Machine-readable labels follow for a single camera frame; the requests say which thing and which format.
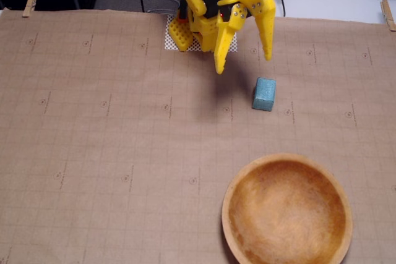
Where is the round wooden bowl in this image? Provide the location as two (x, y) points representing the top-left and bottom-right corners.
(221, 152), (353, 264)

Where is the white perforated mesh pad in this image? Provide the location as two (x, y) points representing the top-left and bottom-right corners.
(164, 14), (238, 53)

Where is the wooden clothespin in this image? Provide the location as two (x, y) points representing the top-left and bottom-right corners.
(22, 0), (40, 18)
(379, 0), (396, 32)

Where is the gridded gift wrap paper sheet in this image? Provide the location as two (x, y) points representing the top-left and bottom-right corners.
(0, 7), (396, 264)

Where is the yellow robot base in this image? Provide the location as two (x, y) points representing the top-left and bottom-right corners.
(168, 13), (239, 53)

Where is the blue block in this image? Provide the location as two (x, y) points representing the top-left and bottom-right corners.
(251, 77), (277, 112)

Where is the black cable with plug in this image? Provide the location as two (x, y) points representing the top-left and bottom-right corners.
(273, 0), (287, 17)

